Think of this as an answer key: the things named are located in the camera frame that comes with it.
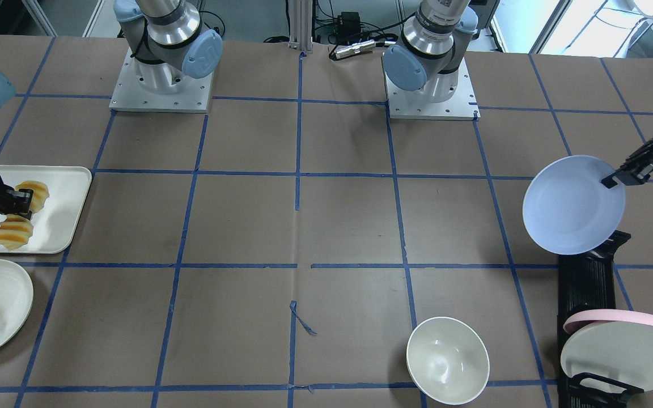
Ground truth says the white bowl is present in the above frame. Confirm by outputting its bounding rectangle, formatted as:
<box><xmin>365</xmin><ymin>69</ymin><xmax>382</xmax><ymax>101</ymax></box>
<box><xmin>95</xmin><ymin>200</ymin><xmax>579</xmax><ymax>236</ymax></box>
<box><xmin>406</xmin><ymin>317</ymin><xmax>491</xmax><ymax>406</ymax></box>

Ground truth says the black power adapter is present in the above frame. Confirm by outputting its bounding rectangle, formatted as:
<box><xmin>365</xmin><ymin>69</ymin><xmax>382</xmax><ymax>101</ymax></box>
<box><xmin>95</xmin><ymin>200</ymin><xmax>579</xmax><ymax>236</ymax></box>
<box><xmin>336</xmin><ymin>11</ymin><xmax>361</xmax><ymax>37</ymax></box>

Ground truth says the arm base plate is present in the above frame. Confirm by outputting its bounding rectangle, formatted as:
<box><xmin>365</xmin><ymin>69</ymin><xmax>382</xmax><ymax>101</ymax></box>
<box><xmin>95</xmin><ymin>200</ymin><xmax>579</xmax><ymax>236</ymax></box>
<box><xmin>109</xmin><ymin>49</ymin><xmax>215</xmax><ymax>114</ymax></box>
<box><xmin>384</xmin><ymin>60</ymin><xmax>481</xmax><ymax>121</ymax></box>

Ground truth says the aluminium frame post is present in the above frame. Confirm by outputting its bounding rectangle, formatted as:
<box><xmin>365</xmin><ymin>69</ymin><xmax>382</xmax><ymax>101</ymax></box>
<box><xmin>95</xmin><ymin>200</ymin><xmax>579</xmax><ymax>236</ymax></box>
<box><xmin>287</xmin><ymin>0</ymin><xmax>315</xmax><ymax>54</ymax></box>

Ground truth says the white rectangular tray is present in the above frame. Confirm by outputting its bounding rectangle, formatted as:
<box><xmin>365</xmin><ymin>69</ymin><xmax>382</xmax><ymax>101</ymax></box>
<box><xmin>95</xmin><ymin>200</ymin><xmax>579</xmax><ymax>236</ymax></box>
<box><xmin>0</xmin><ymin>165</ymin><xmax>92</xmax><ymax>254</ymax></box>

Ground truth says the yellow ridged bread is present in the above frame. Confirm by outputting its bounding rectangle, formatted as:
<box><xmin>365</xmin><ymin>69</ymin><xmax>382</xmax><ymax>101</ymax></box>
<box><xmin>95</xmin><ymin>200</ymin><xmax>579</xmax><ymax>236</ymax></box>
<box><xmin>0</xmin><ymin>180</ymin><xmax>49</xmax><ymax>251</ymax></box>

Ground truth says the pink plate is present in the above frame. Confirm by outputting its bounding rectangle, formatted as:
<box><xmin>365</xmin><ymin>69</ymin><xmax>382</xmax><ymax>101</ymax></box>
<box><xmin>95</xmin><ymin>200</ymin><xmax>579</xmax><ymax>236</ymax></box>
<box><xmin>562</xmin><ymin>308</ymin><xmax>653</xmax><ymax>335</ymax></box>

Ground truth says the silver cylindrical connector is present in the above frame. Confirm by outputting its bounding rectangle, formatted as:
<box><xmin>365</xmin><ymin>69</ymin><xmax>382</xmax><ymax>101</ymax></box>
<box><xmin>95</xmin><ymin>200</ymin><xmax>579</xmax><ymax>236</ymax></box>
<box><xmin>328</xmin><ymin>40</ymin><xmax>377</xmax><ymax>61</ymax></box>

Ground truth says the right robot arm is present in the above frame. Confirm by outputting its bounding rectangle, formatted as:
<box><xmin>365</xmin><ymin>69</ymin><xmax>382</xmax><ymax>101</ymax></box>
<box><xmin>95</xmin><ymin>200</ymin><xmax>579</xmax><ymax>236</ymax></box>
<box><xmin>0</xmin><ymin>1</ymin><xmax>223</xmax><ymax>220</ymax></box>

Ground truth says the black dish rack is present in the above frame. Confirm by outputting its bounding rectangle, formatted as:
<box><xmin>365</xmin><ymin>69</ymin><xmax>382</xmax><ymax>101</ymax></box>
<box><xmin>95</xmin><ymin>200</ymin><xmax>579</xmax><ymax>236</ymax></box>
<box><xmin>557</xmin><ymin>230</ymin><xmax>644</xmax><ymax>407</ymax></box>

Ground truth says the white plate in rack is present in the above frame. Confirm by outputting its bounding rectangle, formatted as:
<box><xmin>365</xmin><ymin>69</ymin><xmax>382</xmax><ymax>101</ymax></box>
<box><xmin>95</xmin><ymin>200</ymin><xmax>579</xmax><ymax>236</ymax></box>
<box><xmin>560</xmin><ymin>322</ymin><xmax>653</xmax><ymax>392</ymax></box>

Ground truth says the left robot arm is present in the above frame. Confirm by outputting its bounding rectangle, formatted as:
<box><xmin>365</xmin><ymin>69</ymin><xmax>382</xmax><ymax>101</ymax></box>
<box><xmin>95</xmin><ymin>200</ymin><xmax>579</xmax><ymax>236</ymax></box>
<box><xmin>383</xmin><ymin>1</ymin><xmax>653</xmax><ymax>189</ymax></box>

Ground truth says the blue plate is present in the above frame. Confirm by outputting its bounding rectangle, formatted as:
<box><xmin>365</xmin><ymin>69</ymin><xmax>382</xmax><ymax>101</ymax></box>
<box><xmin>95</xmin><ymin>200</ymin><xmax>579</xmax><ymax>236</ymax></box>
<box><xmin>523</xmin><ymin>155</ymin><xmax>626</xmax><ymax>255</ymax></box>

